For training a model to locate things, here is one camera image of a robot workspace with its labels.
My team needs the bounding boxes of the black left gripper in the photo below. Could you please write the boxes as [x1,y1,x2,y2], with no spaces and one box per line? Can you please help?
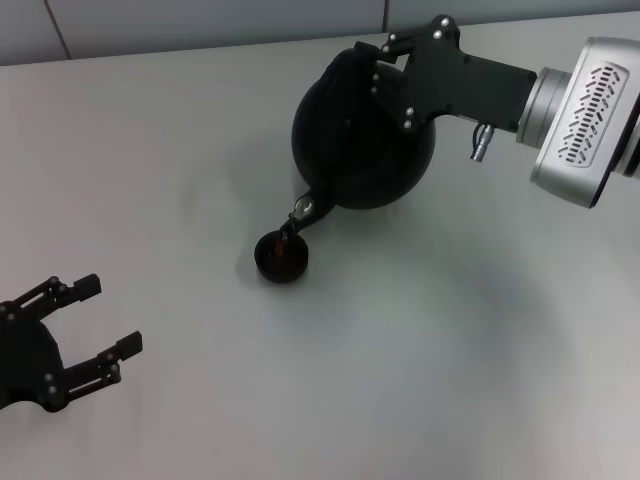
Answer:
[0,273,144,414]

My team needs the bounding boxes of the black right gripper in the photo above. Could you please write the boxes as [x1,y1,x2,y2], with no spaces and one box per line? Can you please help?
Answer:
[353,15,539,133]

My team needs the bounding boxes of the black cast iron teapot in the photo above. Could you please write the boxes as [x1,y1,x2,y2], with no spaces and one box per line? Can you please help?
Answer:
[279,47,437,239]

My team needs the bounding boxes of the small black teacup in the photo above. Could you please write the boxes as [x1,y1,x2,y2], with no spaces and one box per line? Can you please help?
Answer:
[253,227,311,285]

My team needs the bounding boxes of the silver cable connector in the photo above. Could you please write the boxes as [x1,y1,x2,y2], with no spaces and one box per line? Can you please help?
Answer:
[468,123,497,163]

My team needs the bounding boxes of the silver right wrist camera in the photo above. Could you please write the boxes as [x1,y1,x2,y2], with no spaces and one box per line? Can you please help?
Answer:
[529,35,640,210]

